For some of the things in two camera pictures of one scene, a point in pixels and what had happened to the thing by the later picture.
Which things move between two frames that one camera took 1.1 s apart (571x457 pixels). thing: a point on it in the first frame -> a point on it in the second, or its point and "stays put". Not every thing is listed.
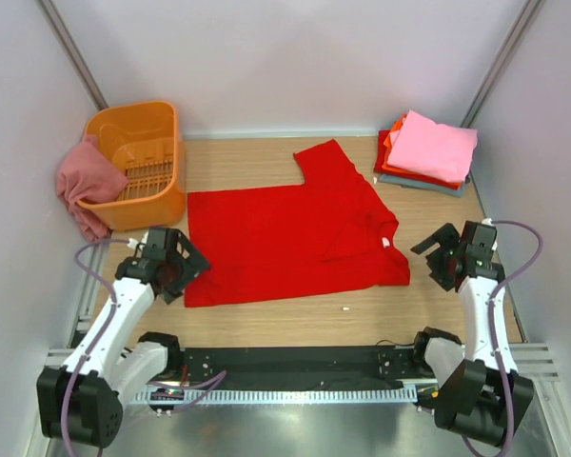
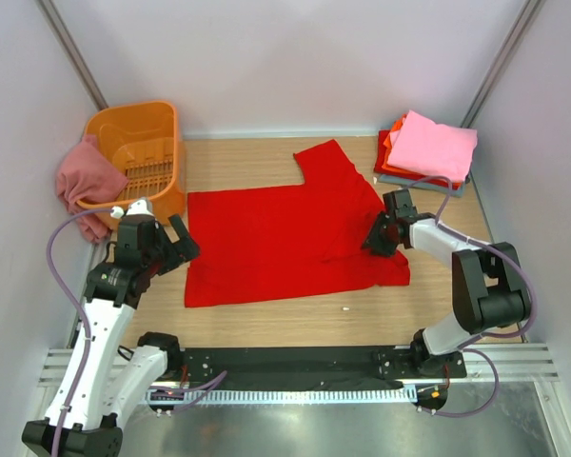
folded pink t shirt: (423, 148) stays put
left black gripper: (187, 266) -> (172, 248)
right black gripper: (439, 260) -> (378, 239)
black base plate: (303, 367) stays put
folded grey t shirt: (423, 186) stays put
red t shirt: (333, 231) stays put
